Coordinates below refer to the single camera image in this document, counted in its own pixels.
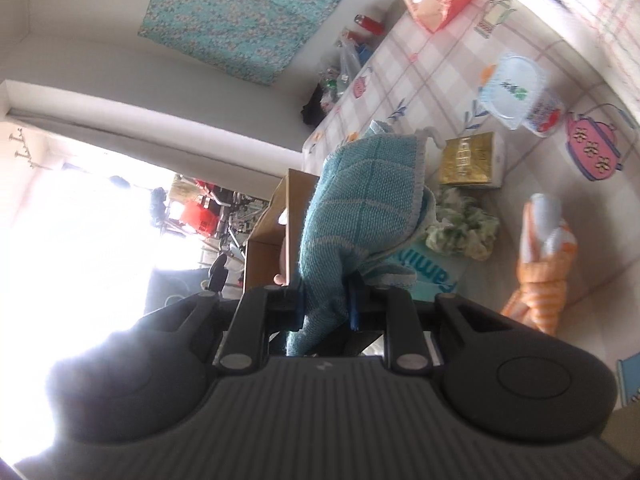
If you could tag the gold tissue pack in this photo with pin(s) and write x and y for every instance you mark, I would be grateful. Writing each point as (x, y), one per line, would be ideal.
(467, 160)

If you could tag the clear plastic bag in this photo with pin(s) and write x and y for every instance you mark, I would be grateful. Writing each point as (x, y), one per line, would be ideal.
(350, 62)

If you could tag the red thermos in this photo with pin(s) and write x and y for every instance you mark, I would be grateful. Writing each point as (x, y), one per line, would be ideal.
(369, 23)

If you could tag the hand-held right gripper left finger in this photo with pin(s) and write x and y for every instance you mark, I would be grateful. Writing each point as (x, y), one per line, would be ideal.
(298, 310)

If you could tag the teal floral cloth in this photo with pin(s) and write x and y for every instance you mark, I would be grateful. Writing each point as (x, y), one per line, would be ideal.
(240, 15)

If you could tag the red container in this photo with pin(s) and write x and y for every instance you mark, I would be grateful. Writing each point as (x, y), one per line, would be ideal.
(200, 217)

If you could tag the cardboard box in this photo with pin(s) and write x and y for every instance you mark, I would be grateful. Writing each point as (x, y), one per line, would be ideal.
(272, 220)

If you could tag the black cloth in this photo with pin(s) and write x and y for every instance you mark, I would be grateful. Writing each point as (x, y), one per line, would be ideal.
(312, 107)

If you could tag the white and blue box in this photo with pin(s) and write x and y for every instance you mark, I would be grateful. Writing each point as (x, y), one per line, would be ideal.
(630, 380)

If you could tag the wall hook rack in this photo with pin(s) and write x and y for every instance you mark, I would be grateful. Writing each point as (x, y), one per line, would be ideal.
(22, 152)

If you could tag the orange striped cloth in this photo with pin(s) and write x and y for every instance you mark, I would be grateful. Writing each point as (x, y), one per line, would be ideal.
(545, 280)

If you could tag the light blue plastic bag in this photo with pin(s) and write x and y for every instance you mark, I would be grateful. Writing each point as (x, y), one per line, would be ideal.
(430, 275)

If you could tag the green and white crumpled cloth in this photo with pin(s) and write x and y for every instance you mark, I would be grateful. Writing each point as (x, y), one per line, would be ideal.
(462, 225)

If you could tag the teal knitted towel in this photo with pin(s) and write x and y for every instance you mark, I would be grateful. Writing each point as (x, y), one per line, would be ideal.
(365, 185)

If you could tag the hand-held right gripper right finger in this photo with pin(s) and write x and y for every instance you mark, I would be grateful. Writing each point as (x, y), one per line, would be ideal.
(355, 310)

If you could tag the person's left hand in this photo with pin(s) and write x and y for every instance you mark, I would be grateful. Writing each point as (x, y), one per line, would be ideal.
(289, 260)

